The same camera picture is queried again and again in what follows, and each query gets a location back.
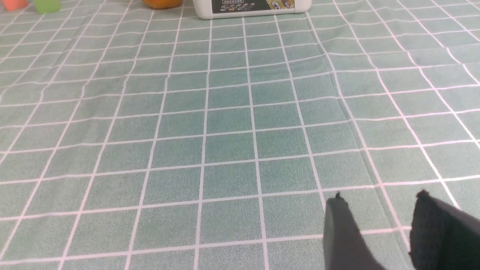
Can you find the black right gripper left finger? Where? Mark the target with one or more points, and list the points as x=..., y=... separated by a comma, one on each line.
x=343, y=245

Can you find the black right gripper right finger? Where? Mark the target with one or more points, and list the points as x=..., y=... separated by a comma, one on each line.
x=443, y=237

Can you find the white box with green lid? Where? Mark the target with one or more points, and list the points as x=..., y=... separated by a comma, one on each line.
x=219, y=9

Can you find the green checkered tablecloth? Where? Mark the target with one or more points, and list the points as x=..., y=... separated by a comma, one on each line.
x=141, y=139

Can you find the orange-red toy pear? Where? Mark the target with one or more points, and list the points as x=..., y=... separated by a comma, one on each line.
x=162, y=4

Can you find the green foam cube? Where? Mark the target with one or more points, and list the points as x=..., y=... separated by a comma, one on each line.
x=47, y=6

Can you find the orange foam cube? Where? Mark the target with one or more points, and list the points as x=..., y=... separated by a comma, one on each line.
x=12, y=5

